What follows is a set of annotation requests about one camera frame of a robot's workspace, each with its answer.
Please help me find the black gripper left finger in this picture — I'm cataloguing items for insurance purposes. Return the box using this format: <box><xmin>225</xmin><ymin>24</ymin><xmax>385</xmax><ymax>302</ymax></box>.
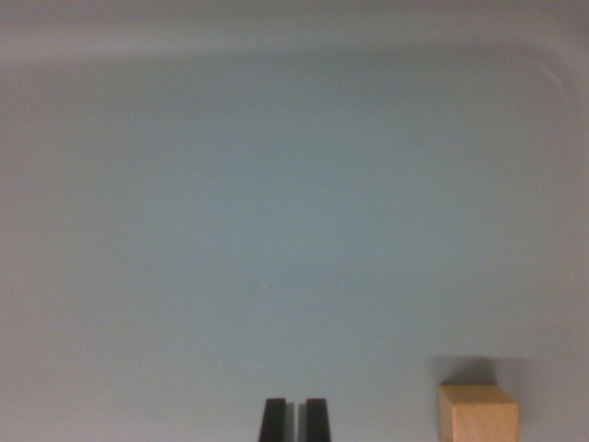
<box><xmin>259</xmin><ymin>398</ymin><xmax>298</xmax><ymax>442</ymax></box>

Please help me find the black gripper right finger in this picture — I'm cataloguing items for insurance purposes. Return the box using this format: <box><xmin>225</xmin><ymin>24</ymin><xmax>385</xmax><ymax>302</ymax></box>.
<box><xmin>297</xmin><ymin>398</ymin><xmax>334</xmax><ymax>442</ymax></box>

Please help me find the light wooden cube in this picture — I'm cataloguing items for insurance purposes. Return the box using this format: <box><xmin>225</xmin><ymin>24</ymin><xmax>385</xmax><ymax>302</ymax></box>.
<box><xmin>437</xmin><ymin>384</ymin><xmax>521</xmax><ymax>442</ymax></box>

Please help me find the pale blue plastic bin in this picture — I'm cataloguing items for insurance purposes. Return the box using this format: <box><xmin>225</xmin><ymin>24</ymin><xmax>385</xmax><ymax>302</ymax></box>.
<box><xmin>0</xmin><ymin>0</ymin><xmax>589</xmax><ymax>442</ymax></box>

